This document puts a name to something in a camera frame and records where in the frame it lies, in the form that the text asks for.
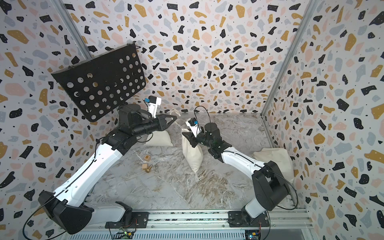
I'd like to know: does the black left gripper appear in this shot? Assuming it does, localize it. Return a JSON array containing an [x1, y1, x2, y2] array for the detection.
[[131, 113, 177, 139]]

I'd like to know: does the cream drawstring soil bag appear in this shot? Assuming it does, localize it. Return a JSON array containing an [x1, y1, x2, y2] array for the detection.
[[182, 135, 204, 174]]

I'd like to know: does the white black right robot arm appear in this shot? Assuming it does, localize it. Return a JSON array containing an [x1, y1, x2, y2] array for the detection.
[[183, 118, 291, 220]]

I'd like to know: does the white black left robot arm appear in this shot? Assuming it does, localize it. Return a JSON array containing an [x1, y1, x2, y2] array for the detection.
[[38, 104, 177, 235]]

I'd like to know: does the cream cloth bag far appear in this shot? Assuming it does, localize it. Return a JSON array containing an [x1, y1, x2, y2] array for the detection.
[[145, 131, 174, 147]]

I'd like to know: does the cream cloth bag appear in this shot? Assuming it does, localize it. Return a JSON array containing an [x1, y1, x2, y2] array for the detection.
[[145, 131, 174, 147], [252, 148, 294, 184]]

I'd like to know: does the cream cloth bag at right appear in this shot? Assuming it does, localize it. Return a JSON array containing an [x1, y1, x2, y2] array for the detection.
[[252, 148, 294, 184]]

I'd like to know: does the wooden letter cube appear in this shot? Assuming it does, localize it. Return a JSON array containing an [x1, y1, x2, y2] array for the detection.
[[144, 155, 151, 162]]

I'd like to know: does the black music stand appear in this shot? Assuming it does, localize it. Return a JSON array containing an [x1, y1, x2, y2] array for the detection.
[[52, 44, 147, 122]]

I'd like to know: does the right green circuit board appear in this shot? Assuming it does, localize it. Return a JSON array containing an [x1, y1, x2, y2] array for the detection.
[[245, 230, 261, 240]]

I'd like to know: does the green circuit board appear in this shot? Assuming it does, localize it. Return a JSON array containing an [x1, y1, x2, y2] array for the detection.
[[245, 230, 261, 240], [115, 230, 135, 240]]

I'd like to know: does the left green circuit board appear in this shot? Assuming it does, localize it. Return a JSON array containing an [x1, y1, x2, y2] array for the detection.
[[115, 230, 135, 240]]

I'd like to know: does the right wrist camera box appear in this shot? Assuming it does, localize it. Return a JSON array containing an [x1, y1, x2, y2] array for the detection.
[[186, 117, 201, 137]]

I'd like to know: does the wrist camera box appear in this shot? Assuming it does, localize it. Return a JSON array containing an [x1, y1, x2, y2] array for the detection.
[[144, 96, 162, 119], [186, 117, 201, 137]]

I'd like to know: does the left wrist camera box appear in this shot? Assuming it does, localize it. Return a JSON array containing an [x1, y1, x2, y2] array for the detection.
[[144, 96, 162, 119]]

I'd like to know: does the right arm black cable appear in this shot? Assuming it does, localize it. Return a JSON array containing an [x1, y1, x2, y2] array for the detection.
[[193, 105, 212, 124]]

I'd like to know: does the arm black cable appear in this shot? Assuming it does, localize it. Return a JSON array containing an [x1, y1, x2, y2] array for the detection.
[[22, 136, 106, 240], [193, 105, 212, 124]]

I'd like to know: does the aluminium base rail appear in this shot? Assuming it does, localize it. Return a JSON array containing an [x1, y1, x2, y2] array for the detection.
[[60, 209, 317, 240]]

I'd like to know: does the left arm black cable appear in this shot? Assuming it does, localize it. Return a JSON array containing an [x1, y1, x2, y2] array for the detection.
[[22, 136, 106, 240]]

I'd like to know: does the aluminium corner post left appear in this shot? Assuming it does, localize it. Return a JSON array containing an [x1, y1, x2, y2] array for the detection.
[[51, 0, 92, 60]]

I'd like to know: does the aluminium corner post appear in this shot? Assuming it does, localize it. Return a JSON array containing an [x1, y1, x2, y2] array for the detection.
[[261, 0, 319, 118], [51, 0, 92, 60]]

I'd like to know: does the aluminium corner post right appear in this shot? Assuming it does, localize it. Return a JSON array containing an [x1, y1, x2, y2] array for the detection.
[[261, 0, 319, 118]]

